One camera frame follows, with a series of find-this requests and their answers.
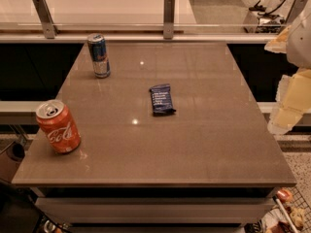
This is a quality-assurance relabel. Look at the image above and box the metal railing bracket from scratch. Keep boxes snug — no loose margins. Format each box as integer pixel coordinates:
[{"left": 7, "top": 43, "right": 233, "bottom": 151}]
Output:
[
  {"left": 32, "top": 0, "right": 57, "bottom": 39},
  {"left": 285, "top": 0, "right": 308, "bottom": 25},
  {"left": 163, "top": 0, "right": 175, "bottom": 40}
]

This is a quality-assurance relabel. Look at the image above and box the dark blue snack bar wrapper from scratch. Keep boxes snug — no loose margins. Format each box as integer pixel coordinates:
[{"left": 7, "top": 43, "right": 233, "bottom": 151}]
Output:
[{"left": 150, "top": 83, "right": 176, "bottom": 116}]

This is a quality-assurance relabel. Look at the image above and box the right metal railing bracket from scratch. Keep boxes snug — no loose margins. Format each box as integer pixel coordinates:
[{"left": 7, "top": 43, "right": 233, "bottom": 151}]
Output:
[{"left": 285, "top": 0, "right": 308, "bottom": 25}]

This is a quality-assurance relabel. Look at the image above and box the blue silver redbull can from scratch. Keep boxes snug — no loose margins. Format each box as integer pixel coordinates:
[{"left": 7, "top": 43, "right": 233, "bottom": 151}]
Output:
[{"left": 87, "top": 33, "right": 111, "bottom": 79}]

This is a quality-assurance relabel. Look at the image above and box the wire basket with snacks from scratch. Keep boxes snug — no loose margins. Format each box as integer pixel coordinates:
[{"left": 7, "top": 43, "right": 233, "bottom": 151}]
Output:
[{"left": 244, "top": 187, "right": 311, "bottom": 233}]

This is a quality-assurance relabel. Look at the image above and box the middle metal railing bracket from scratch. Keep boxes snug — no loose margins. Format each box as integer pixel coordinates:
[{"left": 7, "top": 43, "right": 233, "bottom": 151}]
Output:
[{"left": 163, "top": 0, "right": 175, "bottom": 40}]

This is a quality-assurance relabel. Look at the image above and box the red coca cola can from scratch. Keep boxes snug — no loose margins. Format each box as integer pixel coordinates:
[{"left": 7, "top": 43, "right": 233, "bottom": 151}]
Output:
[{"left": 36, "top": 100, "right": 81, "bottom": 154}]

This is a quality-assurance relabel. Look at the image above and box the metal glass railing bar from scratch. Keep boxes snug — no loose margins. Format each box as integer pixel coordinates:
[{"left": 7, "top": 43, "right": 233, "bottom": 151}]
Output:
[{"left": 0, "top": 33, "right": 275, "bottom": 44}]

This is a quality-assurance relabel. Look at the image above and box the left metal railing bracket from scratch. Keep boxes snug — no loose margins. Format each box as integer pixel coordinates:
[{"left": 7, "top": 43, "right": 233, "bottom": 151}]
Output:
[{"left": 32, "top": 0, "right": 57, "bottom": 39}]

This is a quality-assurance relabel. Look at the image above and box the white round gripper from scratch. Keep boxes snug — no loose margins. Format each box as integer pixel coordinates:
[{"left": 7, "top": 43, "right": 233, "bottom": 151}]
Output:
[{"left": 264, "top": 7, "right": 311, "bottom": 135}]

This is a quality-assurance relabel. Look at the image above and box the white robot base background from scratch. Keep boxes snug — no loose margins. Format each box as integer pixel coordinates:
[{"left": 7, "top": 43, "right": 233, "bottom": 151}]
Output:
[{"left": 243, "top": 0, "right": 287, "bottom": 33}]

